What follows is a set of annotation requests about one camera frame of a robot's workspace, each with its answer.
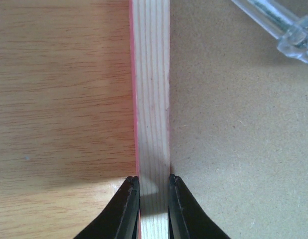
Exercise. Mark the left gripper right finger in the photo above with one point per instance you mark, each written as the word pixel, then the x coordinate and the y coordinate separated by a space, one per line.
pixel 187 219

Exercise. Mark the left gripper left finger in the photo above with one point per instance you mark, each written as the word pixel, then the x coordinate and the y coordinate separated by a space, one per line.
pixel 120 218

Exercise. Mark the pink photo frame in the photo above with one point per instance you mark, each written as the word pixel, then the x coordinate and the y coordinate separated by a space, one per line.
pixel 218 105

